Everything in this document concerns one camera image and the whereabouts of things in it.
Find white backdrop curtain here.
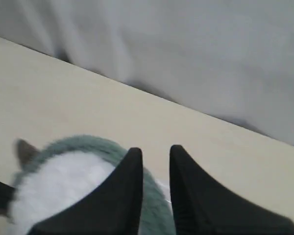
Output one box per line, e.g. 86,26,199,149
0,0,294,146

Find white plush snowman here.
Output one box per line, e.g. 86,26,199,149
7,135,175,235

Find white rectangular tray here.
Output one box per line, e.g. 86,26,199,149
156,180,171,204

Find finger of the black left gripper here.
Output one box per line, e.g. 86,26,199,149
0,182,15,217

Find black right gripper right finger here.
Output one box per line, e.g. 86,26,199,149
170,145,294,235

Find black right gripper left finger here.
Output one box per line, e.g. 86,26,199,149
29,147,143,235

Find green fuzzy scarf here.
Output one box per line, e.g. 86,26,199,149
11,134,174,235

